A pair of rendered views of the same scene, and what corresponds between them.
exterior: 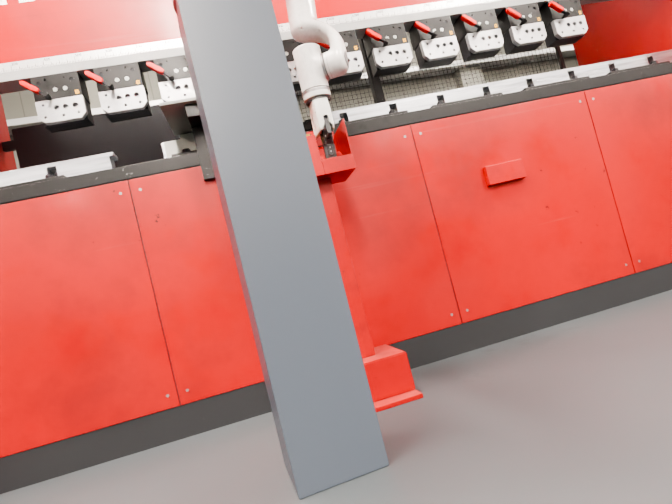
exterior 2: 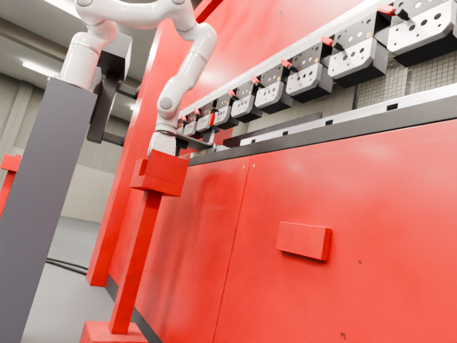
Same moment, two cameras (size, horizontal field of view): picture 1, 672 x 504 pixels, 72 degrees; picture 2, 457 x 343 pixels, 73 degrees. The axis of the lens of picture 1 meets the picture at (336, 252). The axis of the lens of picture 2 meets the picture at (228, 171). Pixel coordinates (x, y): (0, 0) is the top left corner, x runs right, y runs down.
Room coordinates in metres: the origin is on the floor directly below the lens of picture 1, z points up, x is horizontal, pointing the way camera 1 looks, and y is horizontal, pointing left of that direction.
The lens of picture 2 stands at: (1.25, -1.31, 0.57)
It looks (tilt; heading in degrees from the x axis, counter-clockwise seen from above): 11 degrees up; 72
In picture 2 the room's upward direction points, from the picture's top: 12 degrees clockwise
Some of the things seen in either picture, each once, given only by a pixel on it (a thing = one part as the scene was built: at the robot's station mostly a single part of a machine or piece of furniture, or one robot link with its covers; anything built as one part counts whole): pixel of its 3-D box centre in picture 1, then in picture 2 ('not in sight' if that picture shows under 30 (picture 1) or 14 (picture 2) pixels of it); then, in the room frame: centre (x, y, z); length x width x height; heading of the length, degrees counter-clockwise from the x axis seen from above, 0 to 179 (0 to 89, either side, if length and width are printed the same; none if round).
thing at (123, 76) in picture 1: (123, 92); (196, 124); (1.59, 0.59, 1.18); 0.15 x 0.09 x 0.17; 101
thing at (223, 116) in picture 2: not in sight; (228, 110); (1.66, 0.20, 1.18); 0.15 x 0.09 x 0.17; 101
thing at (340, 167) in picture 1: (312, 153); (159, 171); (1.38, 0.00, 0.75); 0.20 x 0.16 x 0.18; 101
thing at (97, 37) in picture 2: not in sight; (96, 33); (0.97, 0.14, 1.30); 0.19 x 0.12 x 0.24; 67
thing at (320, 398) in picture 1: (275, 228); (32, 207); (0.95, 0.11, 0.50); 0.18 x 0.18 x 1.00; 15
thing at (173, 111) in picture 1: (195, 115); (181, 139); (1.49, 0.34, 1.00); 0.26 x 0.18 x 0.01; 11
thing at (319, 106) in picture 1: (321, 116); (163, 145); (1.36, -0.06, 0.85); 0.10 x 0.07 x 0.11; 11
